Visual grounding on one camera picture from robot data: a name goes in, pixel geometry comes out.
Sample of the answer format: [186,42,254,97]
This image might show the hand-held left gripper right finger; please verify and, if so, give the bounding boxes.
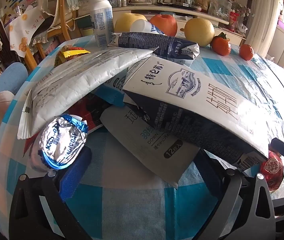
[203,150,277,240]

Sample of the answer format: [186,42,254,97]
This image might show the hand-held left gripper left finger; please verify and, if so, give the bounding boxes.
[8,146,94,240]

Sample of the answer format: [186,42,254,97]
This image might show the round red snack packet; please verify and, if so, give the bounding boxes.
[260,150,284,193]

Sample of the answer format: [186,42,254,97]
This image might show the white wipes packet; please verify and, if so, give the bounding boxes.
[99,105,201,189]

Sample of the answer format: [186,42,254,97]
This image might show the white bubble mailer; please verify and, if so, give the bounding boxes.
[17,48,160,140]

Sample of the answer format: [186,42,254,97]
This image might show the white navy milk carton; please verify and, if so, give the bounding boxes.
[122,56,270,173]

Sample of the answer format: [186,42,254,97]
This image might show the yellow red snack bag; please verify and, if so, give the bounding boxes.
[54,44,92,68]

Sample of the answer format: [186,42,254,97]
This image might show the crushed navy milk carton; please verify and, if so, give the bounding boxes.
[107,32,200,67]

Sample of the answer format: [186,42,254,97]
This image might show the blue checkered tablecloth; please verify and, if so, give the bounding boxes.
[0,29,284,240]

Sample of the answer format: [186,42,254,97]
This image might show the orange tangerine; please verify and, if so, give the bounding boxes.
[210,32,232,56]
[239,44,254,61]

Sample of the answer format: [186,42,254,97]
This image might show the blue cushion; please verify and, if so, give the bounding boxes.
[0,62,29,103]

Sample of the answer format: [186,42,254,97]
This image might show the orange print table cover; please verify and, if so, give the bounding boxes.
[9,6,55,58]

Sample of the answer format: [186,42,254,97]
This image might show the yellow pear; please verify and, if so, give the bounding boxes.
[114,12,148,33]
[184,17,215,47]

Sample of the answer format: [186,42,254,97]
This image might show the teal storage box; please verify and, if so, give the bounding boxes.
[77,17,94,29]

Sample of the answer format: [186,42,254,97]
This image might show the dark wooden chair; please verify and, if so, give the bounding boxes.
[0,17,12,63]

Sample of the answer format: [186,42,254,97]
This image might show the tall white plastic bottle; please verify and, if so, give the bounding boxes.
[89,0,115,48]

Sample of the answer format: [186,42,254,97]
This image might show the clear gift bag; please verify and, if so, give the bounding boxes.
[208,0,232,18]

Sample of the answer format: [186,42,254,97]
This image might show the wooden chair with lace cover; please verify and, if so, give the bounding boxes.
[46,0,82,43]

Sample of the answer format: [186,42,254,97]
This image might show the red apple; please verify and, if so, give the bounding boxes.
[149,14,178,37]

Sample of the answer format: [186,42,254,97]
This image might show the cream television cabinet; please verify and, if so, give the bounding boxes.
[112,2,247,47]

